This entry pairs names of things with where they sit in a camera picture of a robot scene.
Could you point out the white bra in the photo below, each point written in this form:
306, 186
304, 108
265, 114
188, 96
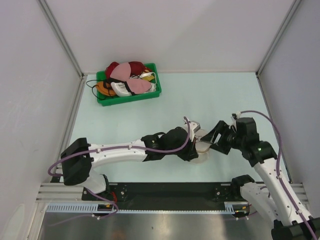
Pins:
121, 89

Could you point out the aluminium frame rail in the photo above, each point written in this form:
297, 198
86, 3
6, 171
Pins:
52, 189

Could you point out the yellow bra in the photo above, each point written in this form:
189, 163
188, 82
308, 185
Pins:
148, 76

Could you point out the pink bra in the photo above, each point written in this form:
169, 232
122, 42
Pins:
137, 85

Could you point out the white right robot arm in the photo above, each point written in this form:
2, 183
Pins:
288, 217

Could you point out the green plastic bin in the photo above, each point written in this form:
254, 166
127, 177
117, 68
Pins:
153, 92

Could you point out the orange bra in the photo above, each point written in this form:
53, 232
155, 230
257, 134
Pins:
105, 89

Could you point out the red bra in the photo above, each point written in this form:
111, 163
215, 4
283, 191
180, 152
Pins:
126, 69

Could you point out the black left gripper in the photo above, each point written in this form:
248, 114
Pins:
191, 154

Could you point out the white cable duct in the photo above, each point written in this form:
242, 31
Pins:
227, 207

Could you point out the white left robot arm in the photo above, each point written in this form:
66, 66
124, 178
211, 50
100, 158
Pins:
81, 158

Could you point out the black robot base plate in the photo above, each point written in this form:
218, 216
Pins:
132, 193

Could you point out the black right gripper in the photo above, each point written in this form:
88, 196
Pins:
219, 145

